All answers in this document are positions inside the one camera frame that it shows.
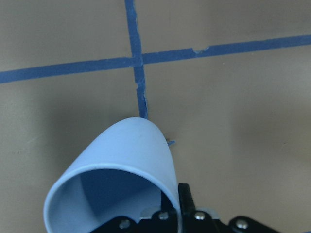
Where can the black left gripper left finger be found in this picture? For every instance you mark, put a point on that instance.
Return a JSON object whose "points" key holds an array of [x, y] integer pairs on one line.
{"points": [[162, 220]]}

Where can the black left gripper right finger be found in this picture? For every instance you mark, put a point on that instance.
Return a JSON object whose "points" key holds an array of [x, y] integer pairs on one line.
{"points": [[201, 221]]}

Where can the light blue plastic cup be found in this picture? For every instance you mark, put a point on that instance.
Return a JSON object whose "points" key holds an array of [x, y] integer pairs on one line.
{"points": [[126, 170]]}

